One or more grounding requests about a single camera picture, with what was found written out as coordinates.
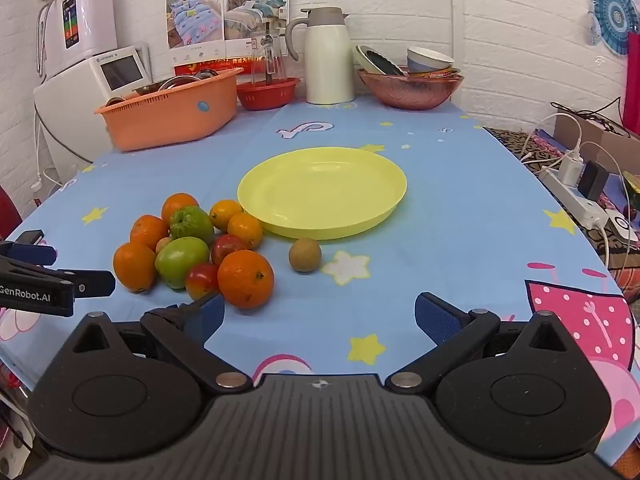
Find white charger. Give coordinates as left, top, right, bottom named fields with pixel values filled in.
left=557, top=155, right=585, bottom=186

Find white water dispenser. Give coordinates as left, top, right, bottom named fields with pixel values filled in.
left=34, top=72, right=113, bottom=171

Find glass pitcher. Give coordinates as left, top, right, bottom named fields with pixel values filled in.
left=248, top=30, right=287, bottom=86

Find patterned bowl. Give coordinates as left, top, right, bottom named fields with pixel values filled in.
left=407, top=66, right=461, bottom=80

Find small orange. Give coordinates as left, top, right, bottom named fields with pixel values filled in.
left=209, top=199, right=244, bottom=232
left=227, top=212, right=264, bottom=250

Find orange plastic basket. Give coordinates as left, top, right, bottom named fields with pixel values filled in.
left=95, top=67, right=244, bottom=153

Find light green apple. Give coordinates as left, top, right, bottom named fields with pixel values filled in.
left=154, top=236, right=210, bottom=290

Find black cables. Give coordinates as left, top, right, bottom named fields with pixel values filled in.
left=552, top=102, right=631, bottom=136

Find white round device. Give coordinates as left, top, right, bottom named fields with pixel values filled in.
left=607, top=210, right=640, bottom=246

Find metal bowls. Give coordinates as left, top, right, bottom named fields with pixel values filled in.
left=132, top=74, right=211, bottom=96

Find wall poster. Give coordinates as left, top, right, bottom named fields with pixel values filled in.
left=166, top=0, right=291, bottom=78

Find grey-green dish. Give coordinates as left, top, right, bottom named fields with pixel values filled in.
left=354, top=45, right=408, bottom=77

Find small red apple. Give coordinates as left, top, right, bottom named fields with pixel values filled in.
left=211, top=234, right=249, bottom=266
left=185, top=262, right=221, bottom=301

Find pink glass bowl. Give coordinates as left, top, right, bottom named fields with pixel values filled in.
left=356, top=69, right=465, bottom=111

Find dark green apple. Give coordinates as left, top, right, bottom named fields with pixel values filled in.
left=169, top=205, right=216, bottom=247

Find blue and white bowl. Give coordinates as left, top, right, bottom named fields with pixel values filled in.
left=406, top=46, right=455, bottom=75

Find leopard pattern cloth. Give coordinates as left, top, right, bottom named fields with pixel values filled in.
left=485, top=127, right=566, bottom=176

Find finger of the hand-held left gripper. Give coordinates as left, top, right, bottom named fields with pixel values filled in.
left=0, top=256, right=117, bottom=297
left=0, top=230, right=57, bottom=266

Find large orange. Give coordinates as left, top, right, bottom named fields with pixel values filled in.
left=217, top=250, right=275, bottom=310

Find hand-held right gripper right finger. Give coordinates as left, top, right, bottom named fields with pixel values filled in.
left=386, top=291, right=571, bottom=395

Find red plastic basket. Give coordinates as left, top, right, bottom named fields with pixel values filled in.
left=236, top=77, right=301, bottom=111

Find black power adapter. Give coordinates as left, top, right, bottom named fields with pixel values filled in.
left=578, top=161, right=610, bottom=201

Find white power strip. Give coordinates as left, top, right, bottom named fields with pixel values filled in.
left=542, top=170, right=608, bottom=231

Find white appliance with screen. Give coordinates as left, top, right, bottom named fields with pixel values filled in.
left=90, top=45, right=153, bottom=101

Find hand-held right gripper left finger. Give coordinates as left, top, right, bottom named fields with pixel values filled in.
left=72, top=291, right=252, bottom=395

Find yellow plastic plate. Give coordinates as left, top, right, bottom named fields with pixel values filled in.
left=237, top=147, right=408, bottom=241

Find white water purifier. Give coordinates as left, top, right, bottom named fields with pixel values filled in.
left=37, top=0, right=118, bottom=78

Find white thermos jug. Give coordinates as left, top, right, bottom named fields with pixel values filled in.
left=285, top=7, right=356, bottom=106

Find blue printed tablecloth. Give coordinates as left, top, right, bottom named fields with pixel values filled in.
left=0, top=97, right=640, bottom=466

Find cardboard box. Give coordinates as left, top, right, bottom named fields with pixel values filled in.
left=550, top=110, right=640, bottom=176

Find white cable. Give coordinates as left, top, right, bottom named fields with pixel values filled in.
left=520, top=112, right=583, bottom=163

